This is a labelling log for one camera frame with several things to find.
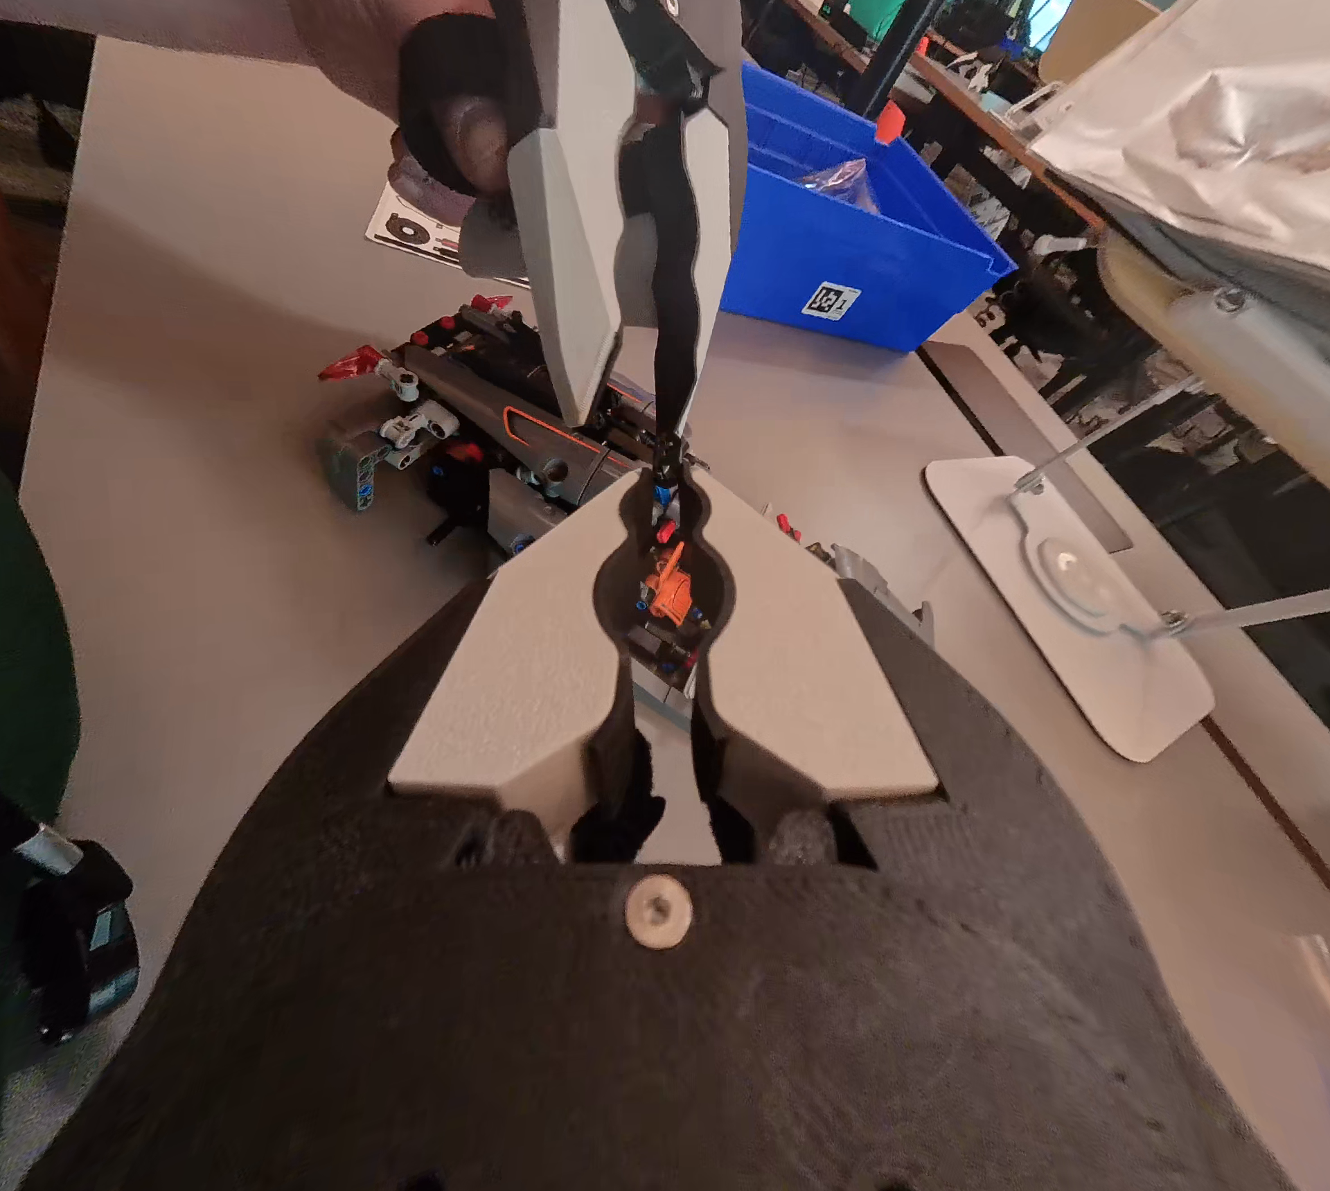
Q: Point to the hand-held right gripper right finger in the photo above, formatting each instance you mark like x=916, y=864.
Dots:
x=811, y=693

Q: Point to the white and silver plastic bag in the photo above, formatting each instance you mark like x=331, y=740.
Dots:
x=1226, y=121

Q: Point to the metal stand rod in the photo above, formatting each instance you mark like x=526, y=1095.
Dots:
x=1111, y=438
x=1258, y=613

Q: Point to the white flat stand base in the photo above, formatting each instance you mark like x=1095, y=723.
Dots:
x=1102, y=673

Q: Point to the grey black lego car model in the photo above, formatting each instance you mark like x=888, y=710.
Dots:
x=500, y=444

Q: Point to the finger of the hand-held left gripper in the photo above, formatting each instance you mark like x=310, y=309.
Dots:
x=567, y=224
x=717, y=194

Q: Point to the beige cardboard box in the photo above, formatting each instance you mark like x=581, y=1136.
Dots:
x=1102, y=27

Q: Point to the blue plastic storage bin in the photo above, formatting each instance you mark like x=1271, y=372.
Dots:
x=884, y=267

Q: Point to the lego sticker sheet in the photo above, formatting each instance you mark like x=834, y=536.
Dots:
x=400, y=228

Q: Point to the small red plastic piece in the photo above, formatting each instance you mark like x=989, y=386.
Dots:
x=890, y=123

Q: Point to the cream rounded plastic housing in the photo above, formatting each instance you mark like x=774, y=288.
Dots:
x=1155, y=297

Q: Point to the clear plastic bag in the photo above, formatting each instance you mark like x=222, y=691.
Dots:
x=839, y=179

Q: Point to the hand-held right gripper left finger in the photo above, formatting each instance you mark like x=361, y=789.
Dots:
x=509, y=693

